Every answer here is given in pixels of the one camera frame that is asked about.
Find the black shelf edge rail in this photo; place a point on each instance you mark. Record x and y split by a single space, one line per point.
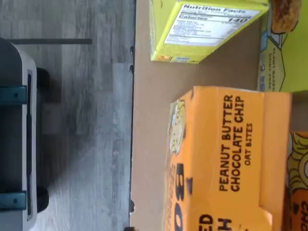
132 120

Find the orange owl print box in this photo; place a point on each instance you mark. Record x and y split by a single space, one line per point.
299 192

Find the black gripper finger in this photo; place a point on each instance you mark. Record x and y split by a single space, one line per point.
129 228

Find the gray cart body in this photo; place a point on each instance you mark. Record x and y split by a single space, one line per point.
24 60

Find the dark thin pole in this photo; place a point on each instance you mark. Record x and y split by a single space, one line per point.
53 41

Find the yellow-green nutrition facts box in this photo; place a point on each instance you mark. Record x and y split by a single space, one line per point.
204 29

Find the yellow-green cookie print box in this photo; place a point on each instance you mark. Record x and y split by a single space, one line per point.
293 60

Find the teal metal bracket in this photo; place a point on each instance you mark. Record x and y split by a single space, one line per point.
13 95
13 200

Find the orange peanut butter oat box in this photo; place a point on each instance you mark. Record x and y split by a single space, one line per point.
228 144

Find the brown shelf board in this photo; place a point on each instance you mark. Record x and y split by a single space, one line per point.
149 120

